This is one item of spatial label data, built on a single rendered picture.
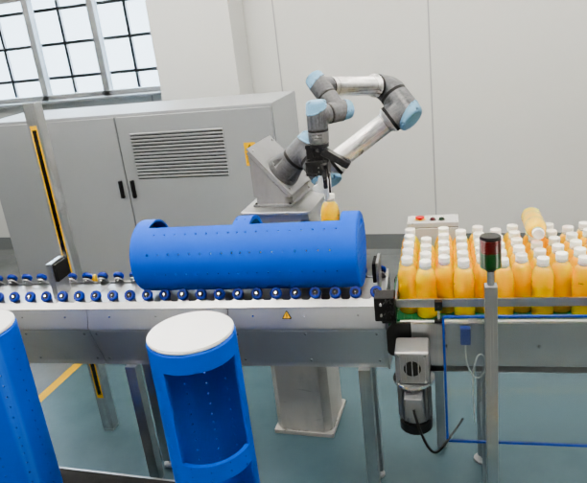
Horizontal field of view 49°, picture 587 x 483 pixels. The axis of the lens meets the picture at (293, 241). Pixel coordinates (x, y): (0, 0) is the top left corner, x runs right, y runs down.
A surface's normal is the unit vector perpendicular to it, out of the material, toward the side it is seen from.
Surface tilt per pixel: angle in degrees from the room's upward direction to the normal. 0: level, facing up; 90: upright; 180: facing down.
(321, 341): 110
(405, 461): 0
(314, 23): 90
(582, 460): 0
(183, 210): 90
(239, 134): 90
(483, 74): 90
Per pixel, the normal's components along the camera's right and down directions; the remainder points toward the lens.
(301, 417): -0.28, 0.36
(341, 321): -0.23, 0.02
